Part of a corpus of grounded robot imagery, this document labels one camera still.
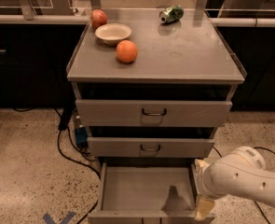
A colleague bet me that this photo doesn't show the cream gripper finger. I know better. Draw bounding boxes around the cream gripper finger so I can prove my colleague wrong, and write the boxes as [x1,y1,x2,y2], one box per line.
[195,195,215,221]
[195,159,209,169]

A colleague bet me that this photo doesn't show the grey bottom drawer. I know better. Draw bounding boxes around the grey bottom drawer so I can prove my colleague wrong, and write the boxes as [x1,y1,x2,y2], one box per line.
[88,163,216,224]

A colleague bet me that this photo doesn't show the grey drawer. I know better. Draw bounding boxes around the grey drawer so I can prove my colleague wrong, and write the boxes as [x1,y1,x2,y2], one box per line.
[76,100,232,127]
[88,137,214,158]
[88,163,216,224]

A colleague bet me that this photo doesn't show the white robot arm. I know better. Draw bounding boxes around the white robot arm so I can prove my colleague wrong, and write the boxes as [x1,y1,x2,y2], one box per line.
[195,146,275,221]

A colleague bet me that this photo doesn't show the grey middle drawer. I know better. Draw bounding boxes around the grey middle drawer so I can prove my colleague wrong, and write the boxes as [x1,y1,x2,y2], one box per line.
[88,137,214,158]

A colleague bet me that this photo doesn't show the grey drawer cabinet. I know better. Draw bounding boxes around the grey drawer cabinet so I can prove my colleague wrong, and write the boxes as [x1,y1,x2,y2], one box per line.
[68,8,244,164]

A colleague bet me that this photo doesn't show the grey top drawer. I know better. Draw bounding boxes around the grey top drawer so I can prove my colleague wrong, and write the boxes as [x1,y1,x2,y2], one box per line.
[76,100,232,127]

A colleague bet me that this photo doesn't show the blue power box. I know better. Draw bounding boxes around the blue power box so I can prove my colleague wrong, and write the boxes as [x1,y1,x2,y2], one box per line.
[75,127,88,148]

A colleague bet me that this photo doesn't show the orange fruit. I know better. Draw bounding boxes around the orange fruit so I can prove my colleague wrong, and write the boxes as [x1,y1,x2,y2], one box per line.
[116,40,138,63]

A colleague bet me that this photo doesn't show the crushed green soda can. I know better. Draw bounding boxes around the crushed green soda can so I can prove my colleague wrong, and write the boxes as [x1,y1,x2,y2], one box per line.
[159,6,184,24]

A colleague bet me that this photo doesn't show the white bowl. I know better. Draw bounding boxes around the white bowl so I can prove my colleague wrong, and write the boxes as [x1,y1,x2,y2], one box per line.
[95,23,131,46]

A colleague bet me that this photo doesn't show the red apple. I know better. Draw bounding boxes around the red apple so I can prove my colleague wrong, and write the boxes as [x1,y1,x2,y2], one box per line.
[91,9,107,28]

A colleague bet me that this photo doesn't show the dark counter cabinet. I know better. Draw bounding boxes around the dark counter cabinet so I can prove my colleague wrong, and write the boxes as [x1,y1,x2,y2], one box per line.
[0,24,84,108]

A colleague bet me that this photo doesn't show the black floor cable right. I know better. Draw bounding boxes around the black floor cable right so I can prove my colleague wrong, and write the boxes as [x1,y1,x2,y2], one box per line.
[213,146,275,224]

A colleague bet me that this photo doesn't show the black floor cable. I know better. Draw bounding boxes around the black floor cable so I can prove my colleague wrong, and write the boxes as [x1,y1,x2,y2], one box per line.
[11,106,102,224]
[213,146,275,224]

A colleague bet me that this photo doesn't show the black floor cable left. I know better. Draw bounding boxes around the black floor cable left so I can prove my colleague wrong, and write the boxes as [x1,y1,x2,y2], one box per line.
[11,106,102,224]

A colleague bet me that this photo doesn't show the white rail bar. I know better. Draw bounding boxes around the white rail bar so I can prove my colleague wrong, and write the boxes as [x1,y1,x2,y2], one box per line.
[0,15,275,28]

